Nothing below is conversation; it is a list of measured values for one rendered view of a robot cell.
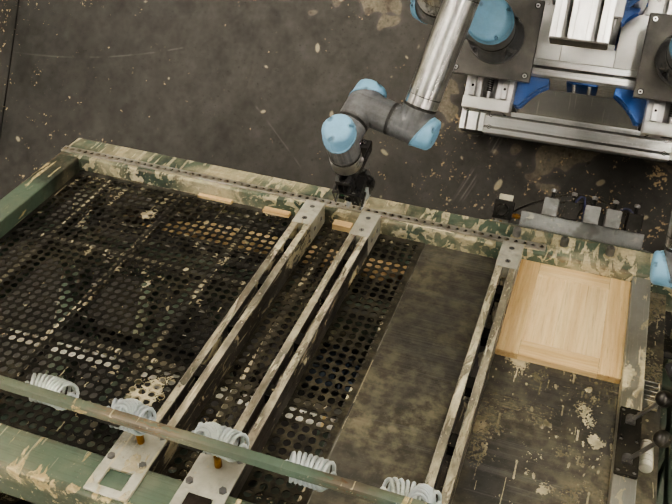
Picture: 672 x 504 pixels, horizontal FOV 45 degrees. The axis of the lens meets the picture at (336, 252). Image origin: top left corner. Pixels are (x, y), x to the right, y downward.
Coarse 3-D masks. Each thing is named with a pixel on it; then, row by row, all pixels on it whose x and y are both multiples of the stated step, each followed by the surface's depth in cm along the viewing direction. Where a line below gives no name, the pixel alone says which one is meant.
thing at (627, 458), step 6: (660, 432) 170; (666, 432) 170; (654, 438) 171; (660, 438) 169; (666, 438) 169; (654, 444) 172; (660, 444) 170; (666, 444) 169; (642, 450) 174; (624, 456) 178; (630, 456) 177; (636, 456) 176; (624, 462) 177; (630, 462) 176
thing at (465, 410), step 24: (504, 264) 229; (504, 288) 221; (480, 312) 213; (504, 312) 215; (480, 336) 206; (480, 360) 204; (480, 384) 192; (456, 408) 186; (456, 432) 185; (456, 456) 175; (432, 480) 170; (456, 480) 173
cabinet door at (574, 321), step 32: (544, 288) 230; (576, 288) 230; (608, 288) 230; (512, 320) 219; (544, 320) 219; (576, 320) 219; (608, 320) 219; (512, 352) 209; (544, 352) 209; (576, 352) 209; (608, 352) 209
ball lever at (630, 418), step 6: (660, 396) 179; (666, 396) 178; (654, 402) 182; (660, 402) 179; (666, 402) 178; (648, 408) 183; (630, 414) 187; (636, 414) 185; (642, 414) 184; (630, 420) 185
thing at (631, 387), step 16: (640, 288) 227; (640, 304) 221; (640, 320) 216; (640, 336) 211; (624, 352) 208; (640, 352) 206; (624, 368) 202; (640, 368) 202; (624, 384) 197; (640, 384) 197; (624, 400) 193; (640, 400) 193; (624, 480) 175; (608, 496) 175; (624, 496) 171
